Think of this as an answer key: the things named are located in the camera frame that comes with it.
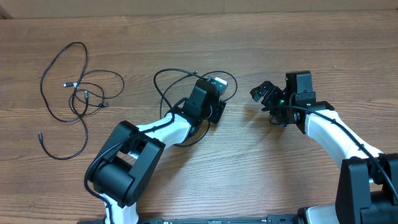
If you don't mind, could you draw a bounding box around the thin black USB cable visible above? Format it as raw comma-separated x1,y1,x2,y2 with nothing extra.
159,70,239,147

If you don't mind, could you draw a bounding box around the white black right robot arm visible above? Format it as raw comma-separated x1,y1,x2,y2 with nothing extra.
250,81,397,223

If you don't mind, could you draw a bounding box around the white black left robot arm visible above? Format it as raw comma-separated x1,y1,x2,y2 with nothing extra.
83,98,226,223

